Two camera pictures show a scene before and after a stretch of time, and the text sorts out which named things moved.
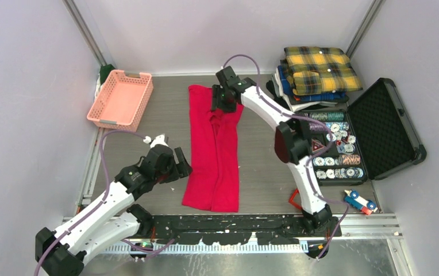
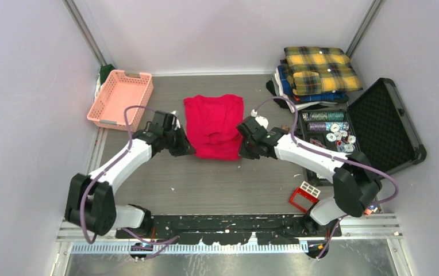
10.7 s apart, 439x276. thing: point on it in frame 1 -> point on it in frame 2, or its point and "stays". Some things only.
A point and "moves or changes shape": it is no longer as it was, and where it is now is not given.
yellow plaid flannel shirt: [319, 70] stays
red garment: [212, 180] moves or changes shape
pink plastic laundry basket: [122, 100] stays
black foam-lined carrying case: [373, 138] stays
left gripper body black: [169, 174] -> [176, 143]
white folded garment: [296, 106] stays
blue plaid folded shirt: [309, 97] stays
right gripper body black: [220, 101] -> [247, 149]
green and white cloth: [105, 70] stays
